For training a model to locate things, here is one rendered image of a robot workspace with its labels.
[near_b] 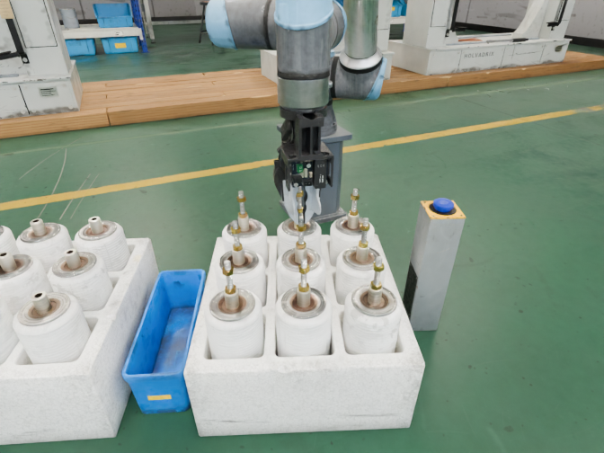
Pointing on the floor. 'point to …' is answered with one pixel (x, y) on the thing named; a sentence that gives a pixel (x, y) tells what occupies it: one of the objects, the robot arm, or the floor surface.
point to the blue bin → (165, 342)
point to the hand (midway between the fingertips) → (300, 214)
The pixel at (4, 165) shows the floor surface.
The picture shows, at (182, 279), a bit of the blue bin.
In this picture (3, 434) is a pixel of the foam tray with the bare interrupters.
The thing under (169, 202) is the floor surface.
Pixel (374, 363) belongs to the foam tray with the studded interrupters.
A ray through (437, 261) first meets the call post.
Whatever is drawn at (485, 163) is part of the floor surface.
